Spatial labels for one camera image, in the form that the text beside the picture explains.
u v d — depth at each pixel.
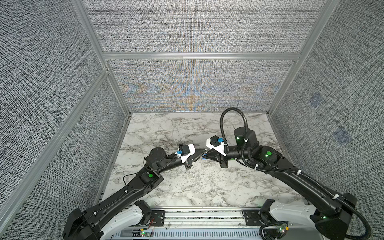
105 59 0.88
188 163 0.56
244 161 0.51
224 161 0.55
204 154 0.62
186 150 0.50
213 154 0.58
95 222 0.40
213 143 0.53
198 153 0.61
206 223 0.73
